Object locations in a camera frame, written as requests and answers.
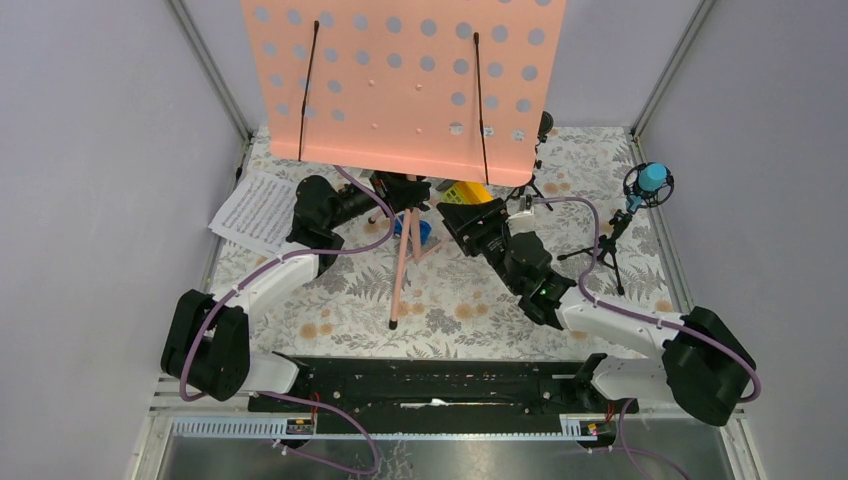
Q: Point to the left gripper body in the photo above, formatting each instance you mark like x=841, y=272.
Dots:
x=388, y=195

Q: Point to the blue toy car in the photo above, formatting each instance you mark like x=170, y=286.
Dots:
x=424, y=229

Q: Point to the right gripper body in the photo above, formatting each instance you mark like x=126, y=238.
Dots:
x=490, y=240

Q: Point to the blue microphone on tripod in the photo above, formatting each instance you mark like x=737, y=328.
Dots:
x=645, y=186

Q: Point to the sheet music page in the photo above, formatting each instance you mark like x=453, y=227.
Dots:
x=258, y=215

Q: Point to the white slotted cable duct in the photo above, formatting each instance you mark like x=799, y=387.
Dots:
x=421, y=426

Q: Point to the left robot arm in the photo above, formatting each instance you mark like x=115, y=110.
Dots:
x=207, y=349

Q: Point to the pink music stand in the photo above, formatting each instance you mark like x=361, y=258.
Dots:
x=446, y=89

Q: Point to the black microphone on tripod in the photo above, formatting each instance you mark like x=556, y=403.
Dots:
x=530, y=189

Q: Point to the yellow toy block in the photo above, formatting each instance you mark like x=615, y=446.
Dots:
x=471, y=193

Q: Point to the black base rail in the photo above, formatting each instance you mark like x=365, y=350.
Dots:
x=367, y=387

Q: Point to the green toy grid piece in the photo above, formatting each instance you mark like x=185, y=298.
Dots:
x=453, y=195

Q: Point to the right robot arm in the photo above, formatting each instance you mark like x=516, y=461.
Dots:
x=692, y=359

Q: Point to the floral table cloth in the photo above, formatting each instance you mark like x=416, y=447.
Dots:
x=454, y=306

